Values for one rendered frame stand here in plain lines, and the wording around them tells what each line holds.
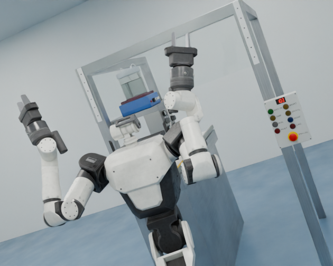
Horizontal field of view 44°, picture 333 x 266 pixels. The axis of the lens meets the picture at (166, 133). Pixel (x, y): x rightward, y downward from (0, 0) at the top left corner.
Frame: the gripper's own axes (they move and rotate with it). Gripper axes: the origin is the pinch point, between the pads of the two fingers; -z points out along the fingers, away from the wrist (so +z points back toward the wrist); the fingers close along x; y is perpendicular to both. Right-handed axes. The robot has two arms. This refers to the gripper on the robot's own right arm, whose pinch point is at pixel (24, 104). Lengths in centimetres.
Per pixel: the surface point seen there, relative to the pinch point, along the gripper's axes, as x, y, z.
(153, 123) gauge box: -26, -85, 13
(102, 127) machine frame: -46, -66, -1
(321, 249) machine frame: -4, -123, 123
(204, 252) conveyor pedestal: -71, -107, 93
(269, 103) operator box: 32, -107, 45
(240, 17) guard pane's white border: 48, -105, 0
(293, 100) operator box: 41, -112, 50
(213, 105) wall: -187, -362, -55
